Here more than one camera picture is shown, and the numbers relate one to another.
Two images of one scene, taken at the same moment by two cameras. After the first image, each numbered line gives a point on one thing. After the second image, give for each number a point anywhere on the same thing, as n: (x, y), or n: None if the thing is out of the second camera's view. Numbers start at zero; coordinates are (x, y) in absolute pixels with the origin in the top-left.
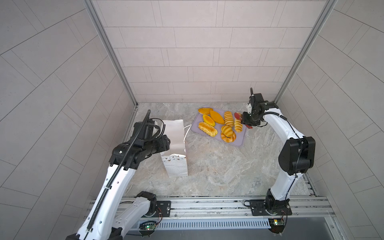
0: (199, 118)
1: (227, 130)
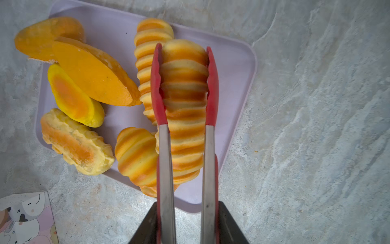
0: (237, 63)
1: (136, 153)
